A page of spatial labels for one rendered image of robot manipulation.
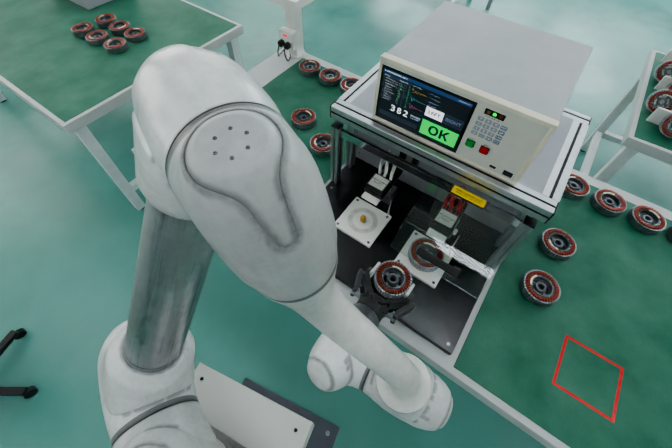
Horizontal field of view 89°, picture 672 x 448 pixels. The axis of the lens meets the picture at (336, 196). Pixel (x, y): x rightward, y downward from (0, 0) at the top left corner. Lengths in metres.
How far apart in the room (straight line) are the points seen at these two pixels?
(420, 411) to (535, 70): 0.81
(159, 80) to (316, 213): 0.21
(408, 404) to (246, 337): 1.28
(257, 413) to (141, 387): 0.31
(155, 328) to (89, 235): 1.90
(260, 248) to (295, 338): 1.61
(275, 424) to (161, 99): 0.77
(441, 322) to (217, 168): 0.97
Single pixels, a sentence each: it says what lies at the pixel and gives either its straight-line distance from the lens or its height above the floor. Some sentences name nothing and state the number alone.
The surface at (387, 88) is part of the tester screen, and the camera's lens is 0.98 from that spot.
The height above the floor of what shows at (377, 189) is 0.92.
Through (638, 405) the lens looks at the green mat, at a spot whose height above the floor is 0.75.
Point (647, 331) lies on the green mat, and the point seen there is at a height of 0.75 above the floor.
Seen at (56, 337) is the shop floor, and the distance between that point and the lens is 2.29.
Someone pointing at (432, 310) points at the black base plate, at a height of 0.77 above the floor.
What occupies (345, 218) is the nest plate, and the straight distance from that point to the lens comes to 1.21.
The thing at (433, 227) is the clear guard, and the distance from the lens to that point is 0.90.
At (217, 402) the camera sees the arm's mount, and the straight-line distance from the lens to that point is 0.99.
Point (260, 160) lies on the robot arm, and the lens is 0.23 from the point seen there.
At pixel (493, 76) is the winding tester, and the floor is 1.32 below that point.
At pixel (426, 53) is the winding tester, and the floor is 1.32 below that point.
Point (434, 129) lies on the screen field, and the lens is 0.97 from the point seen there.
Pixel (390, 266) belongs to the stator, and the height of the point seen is 0.85.
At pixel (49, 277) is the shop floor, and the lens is 2.47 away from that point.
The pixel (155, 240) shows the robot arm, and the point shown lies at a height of 1.42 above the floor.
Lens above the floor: 1.80
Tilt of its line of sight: 54 degrees down
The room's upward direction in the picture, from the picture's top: 2 degrees clockwise
